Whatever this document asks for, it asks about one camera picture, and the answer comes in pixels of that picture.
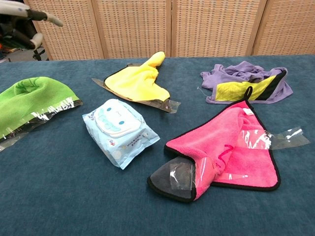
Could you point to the wicker folding screen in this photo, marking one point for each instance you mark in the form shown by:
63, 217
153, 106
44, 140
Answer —
172, 27

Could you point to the clear adhesive tape strip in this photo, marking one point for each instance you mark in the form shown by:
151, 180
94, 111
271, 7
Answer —
288, 137

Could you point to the black office chair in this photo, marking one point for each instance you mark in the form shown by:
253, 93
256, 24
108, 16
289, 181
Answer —
17, 29

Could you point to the yellow and grey cloth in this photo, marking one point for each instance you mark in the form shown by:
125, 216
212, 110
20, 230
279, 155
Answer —
137, 81

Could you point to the purple and yellow cloth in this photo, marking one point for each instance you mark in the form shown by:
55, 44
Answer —
236, 78

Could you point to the green towel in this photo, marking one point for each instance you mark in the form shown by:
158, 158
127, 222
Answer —
27, 100

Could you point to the pink and grey cloth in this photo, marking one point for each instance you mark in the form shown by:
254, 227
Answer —
221, 147

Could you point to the light blue wet wipes pack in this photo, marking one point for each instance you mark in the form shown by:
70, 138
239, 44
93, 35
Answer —
118, 130

